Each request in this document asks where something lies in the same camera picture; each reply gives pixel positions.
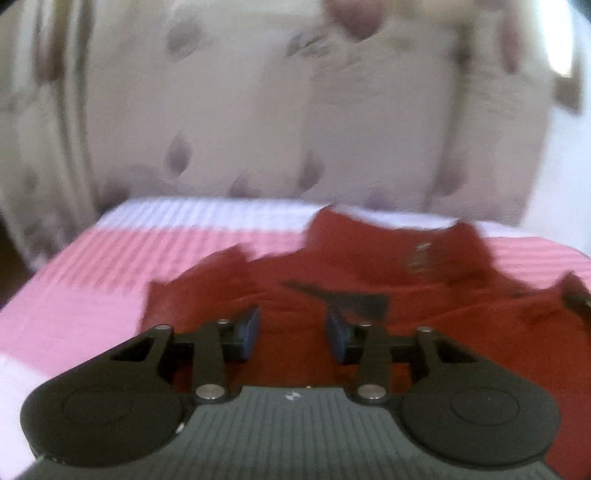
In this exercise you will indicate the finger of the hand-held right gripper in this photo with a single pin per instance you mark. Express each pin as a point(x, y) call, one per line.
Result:
point(578, 297)

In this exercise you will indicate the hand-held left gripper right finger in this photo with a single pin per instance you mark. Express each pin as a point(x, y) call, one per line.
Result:
point(335, 336)

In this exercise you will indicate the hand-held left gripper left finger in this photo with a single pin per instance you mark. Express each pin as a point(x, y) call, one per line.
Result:
point(250, 330)

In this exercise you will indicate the red puffer jacket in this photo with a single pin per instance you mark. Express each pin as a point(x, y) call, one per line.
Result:
point(485, 332)

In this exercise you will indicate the pink checked bed sheet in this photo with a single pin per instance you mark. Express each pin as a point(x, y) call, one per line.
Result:
point(69, 300)

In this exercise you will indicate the beige leaf print curtain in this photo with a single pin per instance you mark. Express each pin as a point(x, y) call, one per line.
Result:
point(231, 115)

